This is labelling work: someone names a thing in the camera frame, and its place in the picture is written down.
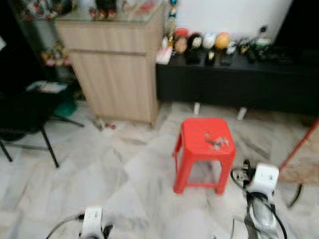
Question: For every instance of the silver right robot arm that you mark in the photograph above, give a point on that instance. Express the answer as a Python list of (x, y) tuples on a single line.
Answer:
[(261, 219)]

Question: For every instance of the black metal board stand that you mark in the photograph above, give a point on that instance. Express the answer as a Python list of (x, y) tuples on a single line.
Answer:
[(297, 196)]

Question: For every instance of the red plastic stool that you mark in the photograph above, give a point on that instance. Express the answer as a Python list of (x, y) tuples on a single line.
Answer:
[(199, 134)]

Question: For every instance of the black TV console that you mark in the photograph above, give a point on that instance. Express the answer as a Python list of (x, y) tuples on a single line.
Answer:
[(239, 84)]

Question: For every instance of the red dumbbell toy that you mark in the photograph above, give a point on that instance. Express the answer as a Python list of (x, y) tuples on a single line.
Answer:
[(109, 126)]

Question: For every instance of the small black case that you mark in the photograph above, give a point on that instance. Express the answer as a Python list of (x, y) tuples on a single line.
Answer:
[(227, 59)]

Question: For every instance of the black remote control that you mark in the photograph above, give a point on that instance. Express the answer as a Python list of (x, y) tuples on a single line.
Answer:
[(265, 55), (251, 56)]

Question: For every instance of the flat black device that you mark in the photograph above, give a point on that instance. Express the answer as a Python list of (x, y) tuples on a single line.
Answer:
[(284, 57)]

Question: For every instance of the small panda plush toy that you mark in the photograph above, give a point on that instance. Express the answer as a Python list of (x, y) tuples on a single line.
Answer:
[(231, 48)]

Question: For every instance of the black and white figurine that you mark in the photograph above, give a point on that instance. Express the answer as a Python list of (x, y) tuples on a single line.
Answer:
[(244, 46)]

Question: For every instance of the black wallet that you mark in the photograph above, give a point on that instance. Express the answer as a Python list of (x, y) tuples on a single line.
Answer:
[(192, 57)]

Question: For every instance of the green and white ornament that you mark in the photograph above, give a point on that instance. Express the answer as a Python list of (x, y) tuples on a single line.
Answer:
[(263, 41)]

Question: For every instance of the yellow bear plush toy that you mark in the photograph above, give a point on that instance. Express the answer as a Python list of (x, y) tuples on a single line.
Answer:
[(223, 41)]

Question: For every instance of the white plush toy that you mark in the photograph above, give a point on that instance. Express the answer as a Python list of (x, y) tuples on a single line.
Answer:
[(209, 40)]

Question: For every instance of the green bag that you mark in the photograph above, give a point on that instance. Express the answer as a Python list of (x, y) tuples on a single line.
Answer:
[(66, 108)]

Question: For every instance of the black mouse plush toy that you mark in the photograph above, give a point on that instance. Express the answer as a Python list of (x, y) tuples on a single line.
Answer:
[(196, 41)]

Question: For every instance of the pink white tissue box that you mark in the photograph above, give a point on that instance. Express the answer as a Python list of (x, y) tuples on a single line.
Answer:
[(163, 56)]

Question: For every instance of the clear jar with red lid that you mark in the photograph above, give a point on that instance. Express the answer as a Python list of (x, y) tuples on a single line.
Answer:
[(181, 44)]

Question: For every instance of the black folding table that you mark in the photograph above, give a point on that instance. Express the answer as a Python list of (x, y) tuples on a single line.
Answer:
[(25, 109)]

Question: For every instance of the black television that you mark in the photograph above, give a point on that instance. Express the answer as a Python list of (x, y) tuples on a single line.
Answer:
[(304, 25)]

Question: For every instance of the white paper sheet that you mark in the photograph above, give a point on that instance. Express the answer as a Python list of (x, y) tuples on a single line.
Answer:
[(47, 87)]

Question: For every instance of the light wooden cabinet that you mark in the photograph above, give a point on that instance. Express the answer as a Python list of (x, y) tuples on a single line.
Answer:
[(114, 74)]

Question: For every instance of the blue and gold trophy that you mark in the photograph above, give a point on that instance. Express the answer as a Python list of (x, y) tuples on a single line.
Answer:
[(173, 20)]

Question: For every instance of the small red ornament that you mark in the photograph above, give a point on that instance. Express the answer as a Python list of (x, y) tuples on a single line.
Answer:
[(148, 7)]

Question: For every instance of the dark red figurine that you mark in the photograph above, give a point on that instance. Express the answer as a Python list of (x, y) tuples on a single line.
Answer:
[(104, 10)]

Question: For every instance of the glass display cabinet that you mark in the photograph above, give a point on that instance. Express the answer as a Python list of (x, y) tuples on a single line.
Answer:
[(35, 35)]

